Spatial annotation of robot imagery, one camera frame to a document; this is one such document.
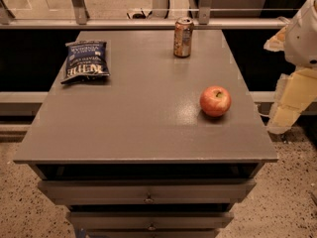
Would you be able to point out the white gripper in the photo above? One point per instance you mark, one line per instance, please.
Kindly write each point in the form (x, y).
(303, 44)

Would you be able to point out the red apple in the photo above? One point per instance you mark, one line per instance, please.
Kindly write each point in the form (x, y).
(215, 101)

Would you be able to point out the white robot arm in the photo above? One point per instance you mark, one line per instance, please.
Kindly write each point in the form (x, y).
(295, 92)

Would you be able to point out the blue chip bag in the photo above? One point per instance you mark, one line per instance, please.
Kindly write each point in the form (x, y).
(86, 60)

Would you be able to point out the orange soda can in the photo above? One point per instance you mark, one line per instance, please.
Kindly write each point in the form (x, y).
(183, 37)

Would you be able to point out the lower grey drawer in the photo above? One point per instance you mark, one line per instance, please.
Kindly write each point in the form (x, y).
(149, 220)

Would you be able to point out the grey drawer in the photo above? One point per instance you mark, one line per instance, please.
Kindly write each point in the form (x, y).
(149, 220)
(103, 192)

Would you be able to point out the upper grey drawer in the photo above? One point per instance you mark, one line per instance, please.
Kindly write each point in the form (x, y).
(103, 192)

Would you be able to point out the glass railing with metal posts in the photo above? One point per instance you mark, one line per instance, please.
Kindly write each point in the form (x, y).
(145, 14)

